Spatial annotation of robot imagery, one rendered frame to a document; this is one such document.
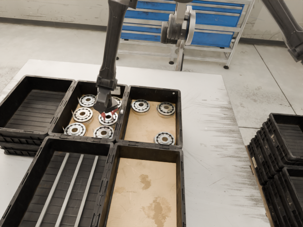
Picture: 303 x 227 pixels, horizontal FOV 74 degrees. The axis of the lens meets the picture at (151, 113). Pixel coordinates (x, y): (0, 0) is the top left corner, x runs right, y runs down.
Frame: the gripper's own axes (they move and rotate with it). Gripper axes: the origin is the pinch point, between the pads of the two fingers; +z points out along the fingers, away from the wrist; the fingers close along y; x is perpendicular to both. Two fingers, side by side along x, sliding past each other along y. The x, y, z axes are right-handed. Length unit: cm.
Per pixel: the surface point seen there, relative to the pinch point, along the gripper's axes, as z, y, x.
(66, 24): 90, 84, 293
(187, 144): 17.0, 31.8, -32.2
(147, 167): 3.2, -0.6, -34.0
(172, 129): 4.0, 24.0, -25.0
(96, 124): 4.0, -6.5, 1.4
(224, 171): 16, 35, -56
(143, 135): 3.9, 8.9, -18.7
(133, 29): 48, 123, 148
